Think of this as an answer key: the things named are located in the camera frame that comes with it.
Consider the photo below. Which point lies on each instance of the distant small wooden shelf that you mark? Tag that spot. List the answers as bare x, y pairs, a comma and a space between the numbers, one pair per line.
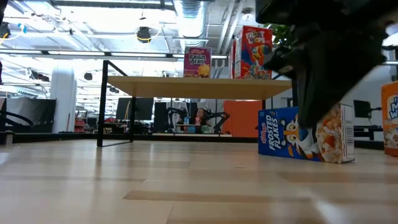
188, 125

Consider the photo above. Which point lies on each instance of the wooden shelf black metal legs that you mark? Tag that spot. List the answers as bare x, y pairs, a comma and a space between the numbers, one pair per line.
199, 88

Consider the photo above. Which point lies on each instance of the blue Frosted Flakes cereal box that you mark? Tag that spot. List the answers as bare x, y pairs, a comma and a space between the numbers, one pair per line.
276, 137

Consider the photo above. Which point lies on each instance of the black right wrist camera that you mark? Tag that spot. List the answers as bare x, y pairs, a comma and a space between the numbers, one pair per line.
280, 63

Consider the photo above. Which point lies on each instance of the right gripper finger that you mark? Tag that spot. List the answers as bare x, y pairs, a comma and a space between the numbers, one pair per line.
320, 99

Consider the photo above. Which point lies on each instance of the black computer tower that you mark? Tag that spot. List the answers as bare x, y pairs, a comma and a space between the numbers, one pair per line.
160, 116

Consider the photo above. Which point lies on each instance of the black round speaker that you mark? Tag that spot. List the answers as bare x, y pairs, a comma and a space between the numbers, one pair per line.
88, 76

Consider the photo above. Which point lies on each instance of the black office desk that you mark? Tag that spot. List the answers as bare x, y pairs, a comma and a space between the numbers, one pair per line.
367, 130

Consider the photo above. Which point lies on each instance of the black monitor on arm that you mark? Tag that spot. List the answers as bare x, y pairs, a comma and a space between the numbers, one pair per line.
362, 109

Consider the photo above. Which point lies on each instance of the black dome camera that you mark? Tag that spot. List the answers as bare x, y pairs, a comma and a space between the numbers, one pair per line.
144, 35

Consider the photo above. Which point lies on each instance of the long linear light strip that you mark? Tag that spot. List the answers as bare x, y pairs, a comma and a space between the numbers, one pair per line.
77, 53

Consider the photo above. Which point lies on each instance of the purple Raisin Bran cereal box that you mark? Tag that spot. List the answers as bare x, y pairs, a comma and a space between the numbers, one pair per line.
197, 62

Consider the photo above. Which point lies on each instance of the person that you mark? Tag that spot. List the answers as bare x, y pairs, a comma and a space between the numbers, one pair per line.
200, 115

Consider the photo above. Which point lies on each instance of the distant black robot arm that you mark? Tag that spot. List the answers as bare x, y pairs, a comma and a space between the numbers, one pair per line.
224, 115

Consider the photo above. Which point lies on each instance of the grey metal bracket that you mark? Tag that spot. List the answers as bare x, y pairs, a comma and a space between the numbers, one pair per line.
7, 137

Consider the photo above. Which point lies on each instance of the orange Mini Wheats cereal box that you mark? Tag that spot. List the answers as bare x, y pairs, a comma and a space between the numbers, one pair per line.
390, 124

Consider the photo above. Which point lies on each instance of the red storage items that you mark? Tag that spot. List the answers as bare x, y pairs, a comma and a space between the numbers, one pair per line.
80, 126

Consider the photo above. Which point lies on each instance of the dark curtain panel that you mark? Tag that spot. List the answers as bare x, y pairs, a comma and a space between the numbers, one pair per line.
37, 109

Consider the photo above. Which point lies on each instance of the black computer monitor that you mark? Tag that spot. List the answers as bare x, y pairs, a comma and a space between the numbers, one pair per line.
143, 109

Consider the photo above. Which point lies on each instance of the white round column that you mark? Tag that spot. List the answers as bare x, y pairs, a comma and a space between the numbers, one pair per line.
63, 102

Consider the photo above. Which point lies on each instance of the silver ventilation duct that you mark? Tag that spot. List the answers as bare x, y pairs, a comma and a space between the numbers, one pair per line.
191, 18

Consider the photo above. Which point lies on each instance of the orange partition panel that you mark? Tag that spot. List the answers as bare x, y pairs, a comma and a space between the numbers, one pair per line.
241, 119

